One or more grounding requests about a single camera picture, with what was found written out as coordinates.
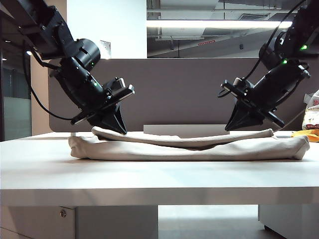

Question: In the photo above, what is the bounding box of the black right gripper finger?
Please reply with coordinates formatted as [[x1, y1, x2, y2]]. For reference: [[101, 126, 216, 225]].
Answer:
[[231, 109, 269, 130], [224, 99, 250, 131]]

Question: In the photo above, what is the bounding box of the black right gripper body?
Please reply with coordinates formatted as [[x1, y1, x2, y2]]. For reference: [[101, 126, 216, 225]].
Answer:
[[220, 63, 311, 129]]

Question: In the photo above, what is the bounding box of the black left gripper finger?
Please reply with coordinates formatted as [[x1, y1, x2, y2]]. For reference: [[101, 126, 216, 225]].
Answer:
[[109, 103, 128, 135], [87, 111, 120, 132]]

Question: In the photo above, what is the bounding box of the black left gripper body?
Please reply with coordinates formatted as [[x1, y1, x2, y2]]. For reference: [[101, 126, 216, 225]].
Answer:
[[49, 57, 136, 125]]

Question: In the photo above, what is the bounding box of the beige T-shirt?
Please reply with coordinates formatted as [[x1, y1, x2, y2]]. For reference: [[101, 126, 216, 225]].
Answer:
[[68, 125, 311, 162]]

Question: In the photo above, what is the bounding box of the clear plastic snack bag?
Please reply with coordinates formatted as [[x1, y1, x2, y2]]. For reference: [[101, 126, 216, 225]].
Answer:
[[302, 90, 319, 130]]

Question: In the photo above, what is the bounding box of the yellow cloth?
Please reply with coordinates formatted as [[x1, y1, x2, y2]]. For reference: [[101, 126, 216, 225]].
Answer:
[[291, 128, 319, 141]]

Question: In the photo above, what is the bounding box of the grey fabric desk divider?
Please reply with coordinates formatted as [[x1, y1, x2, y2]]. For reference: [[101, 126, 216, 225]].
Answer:
[[48, 58, 319, 132]]

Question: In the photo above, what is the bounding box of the dark glass door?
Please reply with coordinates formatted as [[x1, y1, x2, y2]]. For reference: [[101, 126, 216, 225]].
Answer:
[[0, 9, 32, 141]]

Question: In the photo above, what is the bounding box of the long ceiling light strip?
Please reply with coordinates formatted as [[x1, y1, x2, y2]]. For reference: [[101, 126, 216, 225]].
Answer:
[[147, 19, 294, 28]]

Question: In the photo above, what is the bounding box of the white cabinet on casters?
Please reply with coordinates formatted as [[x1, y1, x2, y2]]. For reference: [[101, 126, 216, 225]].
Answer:
[[258, 204, 319, 239]]

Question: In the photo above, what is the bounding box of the white drawer cabinet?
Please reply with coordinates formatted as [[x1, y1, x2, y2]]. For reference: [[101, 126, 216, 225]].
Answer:
[[0, 205, 159, 239]]

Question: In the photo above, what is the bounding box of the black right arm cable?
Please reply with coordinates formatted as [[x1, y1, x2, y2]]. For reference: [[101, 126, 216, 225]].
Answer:
[[243, 0, 307, 81]]

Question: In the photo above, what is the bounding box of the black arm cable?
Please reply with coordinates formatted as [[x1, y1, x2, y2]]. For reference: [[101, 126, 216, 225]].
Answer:
[[23, 41, 75, 121], [243, 0, 307, 81]]

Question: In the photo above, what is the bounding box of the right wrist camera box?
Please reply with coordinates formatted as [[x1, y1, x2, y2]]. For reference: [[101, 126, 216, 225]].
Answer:
[[233, 77, 252, 93]]

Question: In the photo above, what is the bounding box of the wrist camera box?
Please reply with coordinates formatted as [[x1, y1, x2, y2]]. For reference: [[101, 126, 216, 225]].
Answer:
[[233, 77, 252, 93], [103, 77, 127, 97]]

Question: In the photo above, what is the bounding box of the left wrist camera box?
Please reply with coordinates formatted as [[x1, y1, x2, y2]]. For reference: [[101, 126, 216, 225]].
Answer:
[[103, 77, 127, 97]]

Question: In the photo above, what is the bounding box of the grey power cable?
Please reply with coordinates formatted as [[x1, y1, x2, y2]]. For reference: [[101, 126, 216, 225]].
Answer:
[[278, 109, 306, 131]]

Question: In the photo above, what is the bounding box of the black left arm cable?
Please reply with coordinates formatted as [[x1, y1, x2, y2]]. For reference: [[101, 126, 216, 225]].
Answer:
[[23, 41, 75, 121]]

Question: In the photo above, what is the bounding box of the silver wall switch plate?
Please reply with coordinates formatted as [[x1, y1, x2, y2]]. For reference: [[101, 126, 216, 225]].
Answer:
[[100, 39, 112, 60]]

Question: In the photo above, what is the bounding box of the white cable tray flap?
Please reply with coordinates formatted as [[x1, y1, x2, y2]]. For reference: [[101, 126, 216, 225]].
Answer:
[[144, 124, 230, 136]]

